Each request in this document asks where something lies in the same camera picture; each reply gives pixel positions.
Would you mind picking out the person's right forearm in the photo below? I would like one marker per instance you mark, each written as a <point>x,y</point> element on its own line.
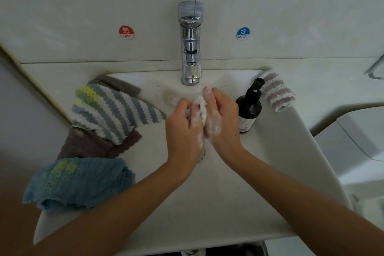
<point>312,211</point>

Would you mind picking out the brown cloth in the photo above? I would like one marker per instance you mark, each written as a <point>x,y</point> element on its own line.
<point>93,143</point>

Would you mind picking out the chrome faucet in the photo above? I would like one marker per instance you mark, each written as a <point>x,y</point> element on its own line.
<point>191,43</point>

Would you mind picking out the white toilet tank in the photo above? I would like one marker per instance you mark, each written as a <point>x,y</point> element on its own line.
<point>360,151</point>

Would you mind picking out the person's right hand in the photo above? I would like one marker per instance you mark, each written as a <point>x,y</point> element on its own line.
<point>227,127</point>

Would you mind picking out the blue round sticker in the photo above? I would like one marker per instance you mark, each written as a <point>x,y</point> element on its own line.
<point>242,32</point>

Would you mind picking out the person's left hand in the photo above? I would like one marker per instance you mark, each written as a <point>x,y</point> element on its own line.
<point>183,139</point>

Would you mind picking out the person's left forearm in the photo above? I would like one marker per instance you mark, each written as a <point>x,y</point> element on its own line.
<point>90,220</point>

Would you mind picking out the white ceramic sink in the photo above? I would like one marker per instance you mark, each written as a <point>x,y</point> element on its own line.
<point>204,211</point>

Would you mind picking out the blue stained cloth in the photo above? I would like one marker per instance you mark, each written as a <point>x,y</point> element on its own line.
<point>78,182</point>

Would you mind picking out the gray patterned trousers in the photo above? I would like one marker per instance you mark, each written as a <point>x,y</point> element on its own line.
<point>222,250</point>

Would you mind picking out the pink white striped cloth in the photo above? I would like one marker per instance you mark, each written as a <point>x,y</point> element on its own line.
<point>278,91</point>

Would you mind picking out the red round sticker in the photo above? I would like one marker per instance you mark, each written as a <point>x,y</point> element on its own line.
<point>126,32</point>

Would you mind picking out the metal wall shelf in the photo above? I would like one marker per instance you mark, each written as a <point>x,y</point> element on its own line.
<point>377,68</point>

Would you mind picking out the black pump soap bottle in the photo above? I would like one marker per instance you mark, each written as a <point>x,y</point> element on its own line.
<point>248,115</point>

